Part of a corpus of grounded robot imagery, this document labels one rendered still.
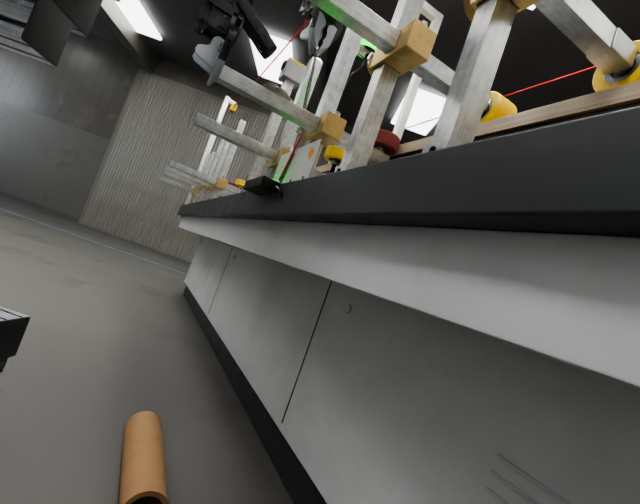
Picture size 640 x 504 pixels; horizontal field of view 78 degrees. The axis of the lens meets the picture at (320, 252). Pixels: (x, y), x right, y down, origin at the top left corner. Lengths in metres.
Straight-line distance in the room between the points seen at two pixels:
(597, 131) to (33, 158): 8.79
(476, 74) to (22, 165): 8.70
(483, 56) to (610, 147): 0.26
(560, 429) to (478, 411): 0.12
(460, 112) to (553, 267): 0.23
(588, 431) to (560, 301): 0.23
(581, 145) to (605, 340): 0.14
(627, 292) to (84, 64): 8.98
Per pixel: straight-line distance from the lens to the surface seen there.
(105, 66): 8.89
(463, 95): 0.54
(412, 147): 0.99
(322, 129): 0.90
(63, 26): 0.95
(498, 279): 0.40
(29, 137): 9.05
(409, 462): 0.73
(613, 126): 0.35
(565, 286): 0.36
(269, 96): 0.91
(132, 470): 0.90
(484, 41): 0.58
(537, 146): 0.38
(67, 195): 8.44
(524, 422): 0.60
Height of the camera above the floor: 0.52
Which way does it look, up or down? 4 degrees up
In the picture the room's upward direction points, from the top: 19 degrees clockwise
